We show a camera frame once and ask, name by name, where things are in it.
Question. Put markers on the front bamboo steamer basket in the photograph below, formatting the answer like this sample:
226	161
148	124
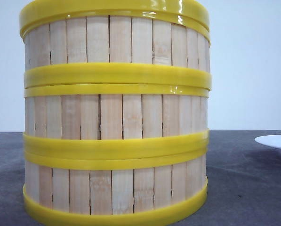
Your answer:
143	197

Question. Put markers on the yellow rimmed steamer lid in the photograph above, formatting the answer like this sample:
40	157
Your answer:
188	13

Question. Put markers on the white plate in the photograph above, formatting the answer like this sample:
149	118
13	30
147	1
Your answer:
270	140

